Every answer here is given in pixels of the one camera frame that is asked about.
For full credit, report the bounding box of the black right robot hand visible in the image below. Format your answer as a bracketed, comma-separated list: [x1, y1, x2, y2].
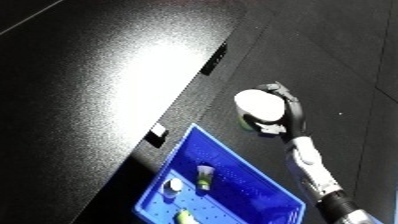
[241, 81, 310, 143]

